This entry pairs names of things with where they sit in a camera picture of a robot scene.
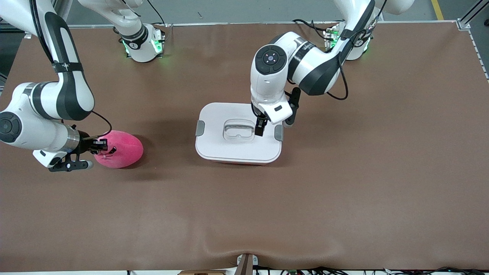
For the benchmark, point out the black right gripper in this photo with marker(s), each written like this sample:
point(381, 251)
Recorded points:
point(86, 141)

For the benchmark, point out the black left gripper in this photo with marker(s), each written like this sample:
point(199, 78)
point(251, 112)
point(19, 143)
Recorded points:
point(261, 123)

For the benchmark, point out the grey lid latch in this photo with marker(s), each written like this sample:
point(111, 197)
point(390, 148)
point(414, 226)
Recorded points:
point(200, 128)
point(279, 133)

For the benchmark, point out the pink plush toy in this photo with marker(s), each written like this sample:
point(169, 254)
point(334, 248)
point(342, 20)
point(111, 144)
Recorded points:
point(126, 151)

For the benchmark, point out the white plastic box lid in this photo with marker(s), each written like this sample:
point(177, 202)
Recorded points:
point(214, 149)

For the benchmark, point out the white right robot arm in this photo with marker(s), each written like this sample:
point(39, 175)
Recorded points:
point(68, 88)

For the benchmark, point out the pink plastic storage box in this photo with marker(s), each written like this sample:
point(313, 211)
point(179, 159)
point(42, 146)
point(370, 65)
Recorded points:
point(237, 163)

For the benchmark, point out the brown table mat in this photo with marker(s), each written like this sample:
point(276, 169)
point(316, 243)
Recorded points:
point(244, 214)

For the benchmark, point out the brown cardboard piece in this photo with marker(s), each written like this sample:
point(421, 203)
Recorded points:
point(202, 272)

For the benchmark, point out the aluminium table edge rail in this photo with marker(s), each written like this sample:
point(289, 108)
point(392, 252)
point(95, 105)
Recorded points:
point(229, 23)

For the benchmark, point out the aluminium profile mount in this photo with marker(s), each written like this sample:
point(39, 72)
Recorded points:
point(247, 265)

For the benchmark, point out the aluminium frame corner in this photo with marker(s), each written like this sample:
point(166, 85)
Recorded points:
point(473, 11)

